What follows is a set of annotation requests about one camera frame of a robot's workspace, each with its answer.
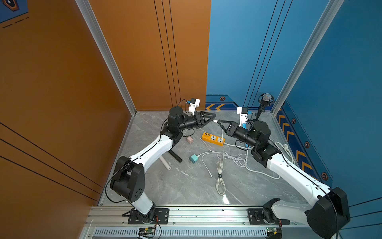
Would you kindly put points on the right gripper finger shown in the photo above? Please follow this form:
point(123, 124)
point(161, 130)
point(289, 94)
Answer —
point(226, 128)
point(222, 122)

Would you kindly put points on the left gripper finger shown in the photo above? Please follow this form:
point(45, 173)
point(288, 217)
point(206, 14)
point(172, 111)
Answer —
point(207, 114)
point(207, 119)

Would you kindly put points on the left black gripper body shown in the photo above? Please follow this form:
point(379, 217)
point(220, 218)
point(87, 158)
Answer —
point(198, 119)

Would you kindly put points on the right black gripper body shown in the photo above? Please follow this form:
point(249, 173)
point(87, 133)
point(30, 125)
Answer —
point(233, 129)

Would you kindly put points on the orange power strip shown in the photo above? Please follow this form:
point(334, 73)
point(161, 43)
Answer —
point(207, 137)

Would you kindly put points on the black electric toothbrush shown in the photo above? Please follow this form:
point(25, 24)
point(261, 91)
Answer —
point(175, 156)

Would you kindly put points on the teal charger cube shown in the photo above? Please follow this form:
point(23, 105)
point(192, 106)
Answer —
point(194, 158)

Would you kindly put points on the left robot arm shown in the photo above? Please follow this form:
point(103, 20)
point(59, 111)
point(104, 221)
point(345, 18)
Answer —
point(128, 179)

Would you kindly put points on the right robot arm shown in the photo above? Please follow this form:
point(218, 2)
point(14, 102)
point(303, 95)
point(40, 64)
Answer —
point(326, 210)

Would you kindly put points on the white electric toothbrush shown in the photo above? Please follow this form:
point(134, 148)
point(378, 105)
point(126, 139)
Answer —
point(165, 163)

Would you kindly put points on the blue microphone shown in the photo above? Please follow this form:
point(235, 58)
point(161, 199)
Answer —
point(244, 127)

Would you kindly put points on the pink charger cube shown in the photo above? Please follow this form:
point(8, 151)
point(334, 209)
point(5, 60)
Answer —
point(189, 140)

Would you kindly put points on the right green circuit board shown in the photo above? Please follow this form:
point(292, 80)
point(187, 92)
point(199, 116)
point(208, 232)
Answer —
point(273, 230)

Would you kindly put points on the green circuit board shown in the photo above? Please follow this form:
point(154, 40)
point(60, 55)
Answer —
point(147, 232)
point(273, 230)

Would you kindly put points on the left green circuit board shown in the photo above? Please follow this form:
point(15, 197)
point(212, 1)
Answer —
point(147, 232)

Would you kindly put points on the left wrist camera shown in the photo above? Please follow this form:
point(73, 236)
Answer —
point(193, 104)

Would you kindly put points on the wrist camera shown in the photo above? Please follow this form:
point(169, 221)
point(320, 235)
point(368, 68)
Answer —
point(193, 104)
point(243, 113)

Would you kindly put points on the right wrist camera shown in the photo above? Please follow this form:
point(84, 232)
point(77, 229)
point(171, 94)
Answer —
point(243, 113)

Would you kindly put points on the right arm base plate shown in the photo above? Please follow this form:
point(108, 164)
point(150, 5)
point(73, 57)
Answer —
point(257, 216)

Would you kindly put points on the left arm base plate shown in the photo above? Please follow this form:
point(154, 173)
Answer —
point(159, 215)

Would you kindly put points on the aluminium front rail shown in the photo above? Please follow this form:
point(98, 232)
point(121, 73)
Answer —
point(186, 216)

